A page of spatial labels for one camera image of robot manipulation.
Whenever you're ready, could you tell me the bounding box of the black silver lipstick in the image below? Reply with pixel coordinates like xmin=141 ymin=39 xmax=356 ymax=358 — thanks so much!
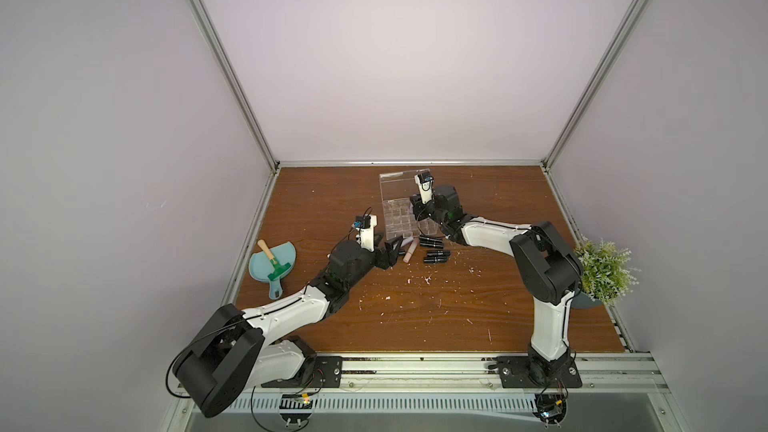
xmin=423 ymin=256 xmax=449 ymax=264
xmin=426 ymin=250 xmax=451 ymax=258

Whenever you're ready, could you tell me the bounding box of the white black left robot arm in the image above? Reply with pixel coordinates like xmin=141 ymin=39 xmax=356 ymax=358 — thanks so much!
xmin=170 ymin=234 xmax=403 ymax=418

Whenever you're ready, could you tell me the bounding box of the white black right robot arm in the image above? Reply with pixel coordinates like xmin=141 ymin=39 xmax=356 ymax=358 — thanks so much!
xmin=410 ymin=173 xmax=584 ymax=369

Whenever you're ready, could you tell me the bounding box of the clear acrylic lipstick organizer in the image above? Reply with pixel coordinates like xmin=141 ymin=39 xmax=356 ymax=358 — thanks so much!
xmin=379 ymin=169 xmax=440 ymax=239

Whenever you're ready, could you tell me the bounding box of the beige lipstick tube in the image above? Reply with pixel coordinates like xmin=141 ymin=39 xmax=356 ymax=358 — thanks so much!
xmin=403 ymin=238 xmax=419 ymax=263

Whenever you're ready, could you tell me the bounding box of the black gold lipstick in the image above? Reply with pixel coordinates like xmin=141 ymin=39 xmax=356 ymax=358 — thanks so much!
xmin=419 ymin=241 xmax=444 ymax=250
xmin=419 ymin=234 xmax=443 ymax=243

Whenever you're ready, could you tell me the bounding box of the teal dustpan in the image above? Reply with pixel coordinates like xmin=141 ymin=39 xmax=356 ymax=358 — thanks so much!
xmin=248 ymin=239 xmax=297 ymax=300

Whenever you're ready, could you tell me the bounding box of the green potted plant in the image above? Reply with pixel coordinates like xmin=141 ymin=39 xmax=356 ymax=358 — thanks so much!
xmin=571 ymin=236 xmax=639 ymax=310

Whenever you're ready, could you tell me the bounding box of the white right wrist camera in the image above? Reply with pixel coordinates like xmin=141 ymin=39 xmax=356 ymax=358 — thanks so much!
xmin=414 ymin=170 xmax=434 ymax=204

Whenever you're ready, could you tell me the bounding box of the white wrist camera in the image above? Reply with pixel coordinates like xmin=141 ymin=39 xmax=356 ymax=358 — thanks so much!
xmin=414 ymin=170 xmax=434 ymax=204
xmin=353 ymin=213 xmax=377 ymax=252

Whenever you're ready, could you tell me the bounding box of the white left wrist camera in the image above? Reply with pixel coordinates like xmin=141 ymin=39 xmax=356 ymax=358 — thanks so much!
xmin=353 ymin=213 xmax=377 ymax=252

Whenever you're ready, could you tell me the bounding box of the green rake wooden handle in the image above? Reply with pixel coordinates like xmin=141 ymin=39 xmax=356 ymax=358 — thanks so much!
xmin=257 ymin=239 xmax=292 ymax=280

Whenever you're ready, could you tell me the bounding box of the aluminium front rail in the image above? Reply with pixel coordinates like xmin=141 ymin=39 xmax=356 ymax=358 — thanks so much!
xmin=176 ymin=352 xmax=667 ymax=397

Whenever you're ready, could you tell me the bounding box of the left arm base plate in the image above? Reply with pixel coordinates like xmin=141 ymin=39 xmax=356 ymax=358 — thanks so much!
xmin=261 ymin=356 xmax=343 ymax=389

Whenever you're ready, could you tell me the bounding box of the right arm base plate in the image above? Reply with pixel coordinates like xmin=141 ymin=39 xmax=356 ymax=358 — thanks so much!
xmin=487 ymin=354 xmax=583 ymax=389

